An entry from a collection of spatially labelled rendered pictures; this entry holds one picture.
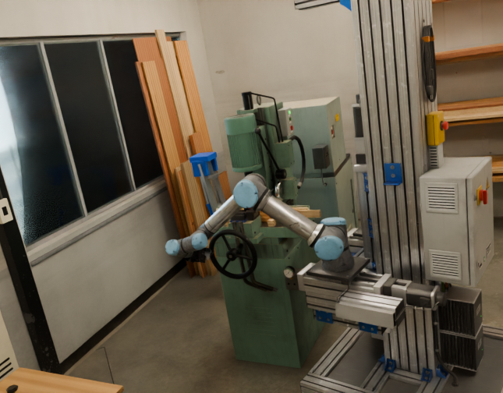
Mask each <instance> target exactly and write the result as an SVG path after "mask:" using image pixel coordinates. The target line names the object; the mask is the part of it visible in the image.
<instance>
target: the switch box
mask: <svg viewBox="0 0 503 393"><path fill-rule="evenodd" d="M289 111H290V114H289ZM289 115H290V116H289ZM278 117H279V122H280V126H281V130H282V136H290V135H291V134H293V133H294V127H293V131H292V130H291V126H293V120H292V109H291V108H281V109H279V110H278ZM289 117H291V121H289ZM289 122H291V123H289ZM291 131H292V133H291Z"/></svg>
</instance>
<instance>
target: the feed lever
mask: <svg viewBox="0 0 503 393"><path fill-rule="evenodd" d="M254 132H255V133H256V134H258V135H259V137H260V139H261V141H262V143H263V144H264V146H265V148H266V150H267V152H268V153H269V155H270V157H271V160H272V161H273V162H274V164H275V167H276V168H277V170H276V172H275V176H276V179H285V178H287V177H286V176H287V173H286V170H285V169H279V167H278V165H277V163H276V161H275V159H274V158H273V156H272V154H271V152H270V150H269V149H268V147H267V144H266V143H265V141H264V138H263V137H262V136H261V134H260V132H261V130H260V128H256V129H255V130H254Z"/></svg>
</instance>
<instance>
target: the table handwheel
mask: <svg viewBox="0 0 503 393"><path fill-rule="evenodd" d="M225 235H234V236H237V237H239V238H240V239H241V240H243V241H244V242H245V243H246V245H248V247H249V248H250V252H251V254H252V257H247V256H243V255H240V254H239V253H240V251H241V250H243V249H244V247H243V244H242V243H240V246H241V249H240V248H238V247H236V248H231V247H230V245H229V244H228V241H227V239H226V238H225ZM219 237H222V238H223V240H224V242H225V244H226V246H227V248H228V252H227V253H226V257H227V258H228V259H227V261H226V263H225V265H224V266H223V267H222V266H221V265H220V264H219V263H218V262H217V260H216V258H215V255H214V253H213V254H212V255H211V256H210V258H211V261H212V263H213V265H214V266H215V267H216V269H217V270H218V271H219V272H221V273H222V274H223V275H224V276H226V277H229V278H233V279H243V278H247V277H248V276H250V275H251V274H252V273H253V272H254V270H255V268H256V266H257V251H256V250H255V247H254V245H253V244H252V242H251V241H250V240H249V239H248V238H247V237H246V236H245V235H244V234H242V233H241V232H238V231H236V230H231V229H226V230H221V231H220V232H217V233H216V234H215V235H214V236H213V237H212V239H211V241H210V244H209V249H211V250H214V244H215V242H216V241H217V239H218V238H219ZM237 257H239V258H243V259H247V260H251V261H252V264H251V266H250V269H249V270H248V271H246V272H245V273H242V274H233V273H230V272H228V271H226V270H225V268H226V267H227V265H228V263H229V262H230V261H234V260H235V259H236V258H237Z"/></svg>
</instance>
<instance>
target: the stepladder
mask: <svg viewBox="0 0 503 393"><path fill-rule="evenodd" d="M216 157H217V153H216V152H205V153H198V154H195V155H193V156H192V157H190V163H192V167H193V174H194V177H200V181H201V184H202V187H203V191H204V195H205V198H206V201H207V204H206V205H207V208H208V210H209V213H210V216H211V215H212V214H213V213H214V212H215V211H216V209H217V208H218V207H221V206H222V205H223V204H224V203H225V202H226V199H225V195H224V193H223V190H222V187H221V183H220V181H219V178H218V177H219V173H217V172H216V171H217V170H218V165H217V160H216ZM210 179H211V181H210ZM211 182H212V185H213V188H214V191H213V189H212V186H211ZM214 193H215V196H216V199H217V201H216V199H215V196H214ZM217 202H218V203H217Z"/></svg>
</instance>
